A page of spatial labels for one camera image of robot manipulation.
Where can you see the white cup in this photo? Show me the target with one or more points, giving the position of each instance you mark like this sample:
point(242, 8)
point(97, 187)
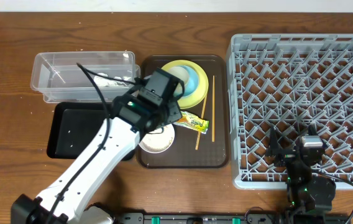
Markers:
point(182, 74)

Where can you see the white rice bowl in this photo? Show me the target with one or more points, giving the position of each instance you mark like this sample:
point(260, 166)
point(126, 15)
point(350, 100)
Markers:
point(159, 140)

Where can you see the green yellow snack wrapper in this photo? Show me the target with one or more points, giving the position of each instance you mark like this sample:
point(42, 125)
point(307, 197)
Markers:
point(192, 121)

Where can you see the right wooden chopstick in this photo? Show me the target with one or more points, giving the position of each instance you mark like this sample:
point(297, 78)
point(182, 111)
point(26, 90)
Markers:
point(213, 111)

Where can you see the light blue bowl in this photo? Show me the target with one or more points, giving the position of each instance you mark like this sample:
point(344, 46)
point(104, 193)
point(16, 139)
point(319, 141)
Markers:
point(190, 80)

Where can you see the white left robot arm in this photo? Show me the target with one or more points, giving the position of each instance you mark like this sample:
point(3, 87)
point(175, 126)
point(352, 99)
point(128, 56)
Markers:
point(66, 200)

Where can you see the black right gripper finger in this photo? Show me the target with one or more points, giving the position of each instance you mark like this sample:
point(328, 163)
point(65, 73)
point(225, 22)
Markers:
point(273, 143)
point(312, 130)

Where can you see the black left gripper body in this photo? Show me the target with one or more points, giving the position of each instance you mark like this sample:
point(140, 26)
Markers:
point(172, 113)

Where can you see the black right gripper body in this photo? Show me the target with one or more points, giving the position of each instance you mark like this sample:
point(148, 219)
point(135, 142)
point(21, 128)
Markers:
point(288, 156)

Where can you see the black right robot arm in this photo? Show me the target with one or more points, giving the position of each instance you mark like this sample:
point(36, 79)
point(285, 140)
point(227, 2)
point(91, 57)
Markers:
point(310, 196)

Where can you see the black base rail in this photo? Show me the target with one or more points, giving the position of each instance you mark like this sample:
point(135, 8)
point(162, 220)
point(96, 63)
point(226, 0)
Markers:
point(253, 217)

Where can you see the black waste tray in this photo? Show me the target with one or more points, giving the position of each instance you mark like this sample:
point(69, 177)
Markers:
point(73, 127)

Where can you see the yellow plate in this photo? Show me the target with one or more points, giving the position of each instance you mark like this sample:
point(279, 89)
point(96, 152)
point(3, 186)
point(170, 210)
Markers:
point(199, 94)

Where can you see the dark brown tray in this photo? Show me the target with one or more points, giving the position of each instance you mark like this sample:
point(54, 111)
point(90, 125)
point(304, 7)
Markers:
point(190, 149)

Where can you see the grey dishwasher rack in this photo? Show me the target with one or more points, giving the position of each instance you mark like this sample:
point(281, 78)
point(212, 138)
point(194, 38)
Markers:
point(289, 82)

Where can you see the clear plastic bin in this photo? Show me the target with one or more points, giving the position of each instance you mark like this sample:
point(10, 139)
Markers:
point(57, 76)

